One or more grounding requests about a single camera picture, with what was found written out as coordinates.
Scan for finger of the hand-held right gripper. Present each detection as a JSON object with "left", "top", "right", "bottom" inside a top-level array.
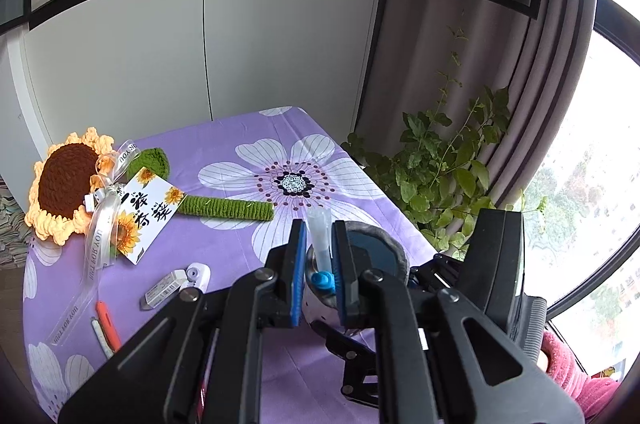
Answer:
[
  {"left": 310, "top": 321, "right": 396, "bottom": 407},
  {"left": 410, "top": 253, "right": 473, "bottom": 300}
]

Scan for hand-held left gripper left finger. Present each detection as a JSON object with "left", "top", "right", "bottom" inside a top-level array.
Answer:
[{"left": 57, "top": 219, "right": 308, "bottom": 424}]

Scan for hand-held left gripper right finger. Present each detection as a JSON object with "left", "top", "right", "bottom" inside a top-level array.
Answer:
[{"left": 332, "top": 219, "right": 586, "bottom": 424}]

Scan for clear pen with blue cap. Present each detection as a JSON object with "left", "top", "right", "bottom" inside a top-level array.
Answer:
[{"left": 306, "top": 207, "right": 334, "bottom": 294}]

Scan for grey dotted felt pen holder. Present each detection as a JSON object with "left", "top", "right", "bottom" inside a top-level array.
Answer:
[{"left": 300, "top": 219, "right": 412, "bottom": 336}]

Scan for person's right forearm pink sleeve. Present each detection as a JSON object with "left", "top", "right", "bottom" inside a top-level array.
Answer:
[{"left": 537, "top": 329, "right": 621, "bottom": 424}]

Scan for green potted plant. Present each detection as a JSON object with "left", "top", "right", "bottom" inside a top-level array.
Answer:
[{"left": 342, "top": 27, "right": 548, "bottom": 260}]

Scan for white correction tape dispenser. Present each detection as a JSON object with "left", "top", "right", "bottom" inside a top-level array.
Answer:
[{"left": 180, "top": 263, "right": 211, "bottom": 292}]

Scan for grey eraser in paper sleeve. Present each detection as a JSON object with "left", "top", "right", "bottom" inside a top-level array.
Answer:
[{"left": 140, "top": 270, "right": 187, "bottom": 309}]

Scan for purple floral tablecloth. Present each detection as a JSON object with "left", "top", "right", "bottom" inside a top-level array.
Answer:
[{"left": 22, "top": 106, "right": 441, "bottom": 424}]

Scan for white sunflower gift card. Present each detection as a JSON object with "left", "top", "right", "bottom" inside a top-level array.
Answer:
[{"left": 107, "top": 168, "right": 182, "bottom": 265}]

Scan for grey curtain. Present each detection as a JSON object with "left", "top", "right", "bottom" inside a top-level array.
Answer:
[{"left": 357, "top": 0, "right": 598, "bottom": 225}]

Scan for orange utility knife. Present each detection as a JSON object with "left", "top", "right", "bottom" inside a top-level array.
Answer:
[{"left": 96, "top": 301, "right": 122, "bottom": 352}]

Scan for clear printed ribbon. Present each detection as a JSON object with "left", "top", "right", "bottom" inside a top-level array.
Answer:
[{"left": 47, "top": 139, "right": 138, "bottom": 345}]

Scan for white cabinet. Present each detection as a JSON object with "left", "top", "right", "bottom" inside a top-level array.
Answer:
[{"left": 0, "top": 0, "right": 383, "bottom": 185}]

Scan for crochet sunflower with green stem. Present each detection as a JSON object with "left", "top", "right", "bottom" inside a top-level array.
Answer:
[{"left": 25, "top": 127, "right": 275, "bottom": 246}]

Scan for stacks of paper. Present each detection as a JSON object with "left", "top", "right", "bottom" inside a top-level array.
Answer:
[{"left": 0, "top": 177, "right": 33, "bottom": 270}]

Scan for black window frame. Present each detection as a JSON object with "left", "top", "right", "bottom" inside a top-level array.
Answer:
[{"left": 545, "top": 0, "right": 640, "bottom": 322}]

